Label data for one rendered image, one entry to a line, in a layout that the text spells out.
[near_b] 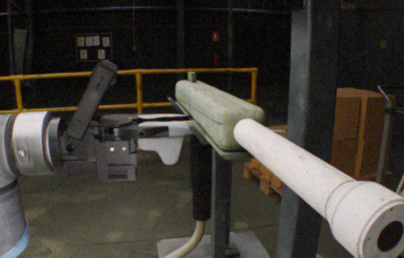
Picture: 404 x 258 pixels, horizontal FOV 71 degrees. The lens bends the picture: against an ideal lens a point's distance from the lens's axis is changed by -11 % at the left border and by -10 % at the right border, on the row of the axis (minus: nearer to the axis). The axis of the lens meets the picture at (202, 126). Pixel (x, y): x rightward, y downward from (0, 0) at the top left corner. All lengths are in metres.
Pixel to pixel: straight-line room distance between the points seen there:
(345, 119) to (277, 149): 2.56
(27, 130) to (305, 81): 0.40
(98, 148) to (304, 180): 0.31
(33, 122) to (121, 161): 0.13
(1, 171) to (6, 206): 0.06
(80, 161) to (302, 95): 0.34
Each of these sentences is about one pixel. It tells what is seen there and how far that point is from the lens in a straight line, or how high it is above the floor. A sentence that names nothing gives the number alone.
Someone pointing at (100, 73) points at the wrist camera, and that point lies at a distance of 0.42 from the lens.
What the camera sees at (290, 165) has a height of 1.13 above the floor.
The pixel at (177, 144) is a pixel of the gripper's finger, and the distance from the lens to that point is 0.43.
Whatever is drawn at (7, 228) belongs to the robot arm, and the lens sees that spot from 0.51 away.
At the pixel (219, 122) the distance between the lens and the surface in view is 0.28.
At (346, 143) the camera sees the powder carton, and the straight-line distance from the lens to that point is 2.84.
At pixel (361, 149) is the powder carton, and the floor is 0.41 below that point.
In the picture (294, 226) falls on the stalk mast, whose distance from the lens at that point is 0.57.
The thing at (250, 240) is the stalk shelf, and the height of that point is 0.79.
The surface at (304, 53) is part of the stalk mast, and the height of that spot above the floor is 1.20.
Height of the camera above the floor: 1.19
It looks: 13 degrees down
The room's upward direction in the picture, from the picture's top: straight up
